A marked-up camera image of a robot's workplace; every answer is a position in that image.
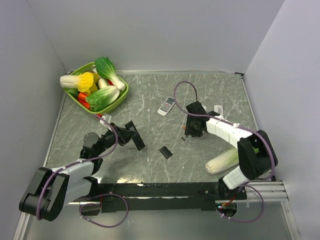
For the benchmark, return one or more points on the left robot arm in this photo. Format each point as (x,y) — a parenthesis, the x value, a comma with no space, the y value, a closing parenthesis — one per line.
(50,189)

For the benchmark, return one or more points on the white radish toy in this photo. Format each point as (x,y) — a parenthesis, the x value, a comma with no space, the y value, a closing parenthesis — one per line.
(102,83)

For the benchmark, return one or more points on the green lettuce cabbage toy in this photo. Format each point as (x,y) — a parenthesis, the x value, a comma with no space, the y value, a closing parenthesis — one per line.
(102,98)

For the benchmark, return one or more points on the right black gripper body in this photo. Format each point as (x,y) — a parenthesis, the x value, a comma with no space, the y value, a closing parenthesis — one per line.
(191,128)

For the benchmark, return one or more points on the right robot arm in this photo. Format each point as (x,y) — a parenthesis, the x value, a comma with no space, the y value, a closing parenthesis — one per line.
(255,152)

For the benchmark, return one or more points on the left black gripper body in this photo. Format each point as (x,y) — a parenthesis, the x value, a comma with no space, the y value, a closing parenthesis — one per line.
(121,139)

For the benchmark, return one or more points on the orange carrot toy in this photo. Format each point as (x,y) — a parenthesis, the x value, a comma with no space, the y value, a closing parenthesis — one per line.
(81,98)

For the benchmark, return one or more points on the black base bar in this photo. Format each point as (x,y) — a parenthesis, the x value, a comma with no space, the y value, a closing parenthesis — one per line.
(111,204)

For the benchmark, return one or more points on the grey white remote control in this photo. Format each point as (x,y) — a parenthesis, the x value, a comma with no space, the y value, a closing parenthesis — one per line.
(166,107)

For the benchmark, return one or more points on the black remote battery cover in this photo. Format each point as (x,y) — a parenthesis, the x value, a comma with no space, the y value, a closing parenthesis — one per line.
(165,152)

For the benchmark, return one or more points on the green bok choy toy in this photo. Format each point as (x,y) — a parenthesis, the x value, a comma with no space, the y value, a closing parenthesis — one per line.
(106,69)

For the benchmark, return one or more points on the white napa cabbage toy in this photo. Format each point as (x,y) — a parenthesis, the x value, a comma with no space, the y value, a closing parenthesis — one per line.
(222,162)

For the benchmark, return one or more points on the black slim remote control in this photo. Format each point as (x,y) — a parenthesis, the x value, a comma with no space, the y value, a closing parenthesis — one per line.
(135,135)

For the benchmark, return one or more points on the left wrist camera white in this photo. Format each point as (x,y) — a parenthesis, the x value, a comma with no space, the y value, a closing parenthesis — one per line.
(103,118)

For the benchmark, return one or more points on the aluminium rail frame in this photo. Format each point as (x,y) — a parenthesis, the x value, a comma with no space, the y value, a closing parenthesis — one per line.
(268,191)

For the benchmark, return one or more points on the green plastic basket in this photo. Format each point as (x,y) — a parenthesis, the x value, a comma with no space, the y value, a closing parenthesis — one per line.
(109,108)

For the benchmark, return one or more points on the yellow napa cabbage toy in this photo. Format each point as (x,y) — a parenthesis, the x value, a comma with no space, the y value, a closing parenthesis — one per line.
(84,83)

